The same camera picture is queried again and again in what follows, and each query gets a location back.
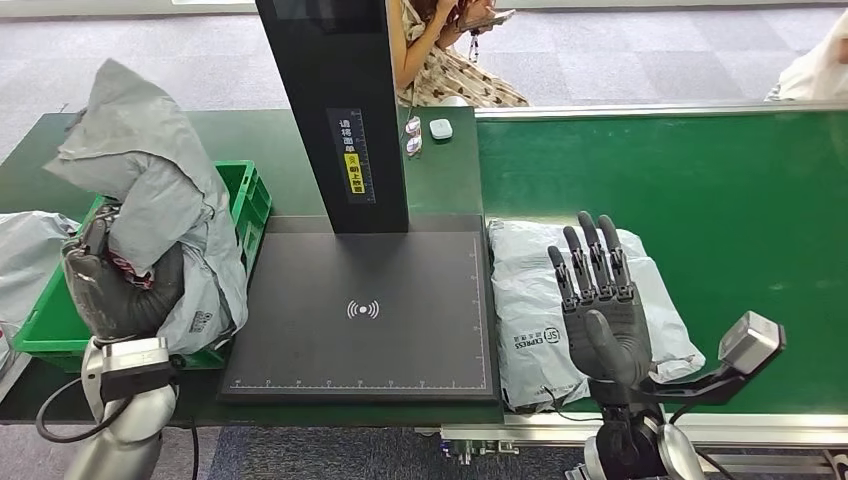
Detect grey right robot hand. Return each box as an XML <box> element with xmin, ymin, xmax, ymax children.
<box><xmin>547</xmin><ymin>211</ymin><xmax>654</xmax><ymax>391</ymax></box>

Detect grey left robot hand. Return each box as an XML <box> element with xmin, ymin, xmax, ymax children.
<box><xmin>61</xmin><ymin>203</ymin><xmax>187</xmax><ymax>342</ymax></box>

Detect grey package with red print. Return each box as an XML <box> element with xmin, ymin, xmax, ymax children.
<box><xmin>43</xmin><ymin>58</ymin><xmax>250</xmax><ymax>356</ymax></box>

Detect large grey express package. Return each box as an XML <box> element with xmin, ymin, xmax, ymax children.
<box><xmin>488</xmin><ymin>218</ymin><xmax>708</xmax><ymax>413</ymax></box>

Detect crumpled grey plastic package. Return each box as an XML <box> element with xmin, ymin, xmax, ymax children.
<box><xmin>0</xmin><ymin>210</ymin><xmax>79</xmax><ymax>333</ymax></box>

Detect green conveyor belt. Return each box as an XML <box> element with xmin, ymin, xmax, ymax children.
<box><xmin>417</xmin><ymin>100</ymin><xmax>848</xmax><ymax>480</ymax></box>

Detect black inbound scanner machine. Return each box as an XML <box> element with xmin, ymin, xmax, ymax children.
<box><xmin>218</xmin><ymin>0</ymin><xmax>500</xmax><ymax>406</ymax></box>

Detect green plastic crate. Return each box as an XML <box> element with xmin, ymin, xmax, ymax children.
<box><xmin>11</xmin><ymin>160</ymin><xmax>273</xmax><ymax>372</ymax></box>

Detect black label with yellow sticker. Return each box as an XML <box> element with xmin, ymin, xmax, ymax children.
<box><xmin>325</xmin><ymin>107</ymin><xmax>377</xmax><ymax>205</ymax></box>

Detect folded eyeglasses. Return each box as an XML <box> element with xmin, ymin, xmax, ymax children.
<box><xmin>404</xmin><ymin>115</ymin><xmax>423</xmax><ymax>158</ymax></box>

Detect person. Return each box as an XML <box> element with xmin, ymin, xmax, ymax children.
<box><xmin>389</xmin><ymin>0</ymin><xmax>531</xmax><ymax>109</ymax></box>

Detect person's phone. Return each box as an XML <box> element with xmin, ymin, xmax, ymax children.
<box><xmin>458</xmin><ymin>9</ymin><xmax>517</xmax><ymax>33</ymax></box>

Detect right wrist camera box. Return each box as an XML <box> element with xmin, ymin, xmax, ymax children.
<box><xmin>639</xmin><ymin>311</ymin><xmax>787</xmax><ymax>407</ymax></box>

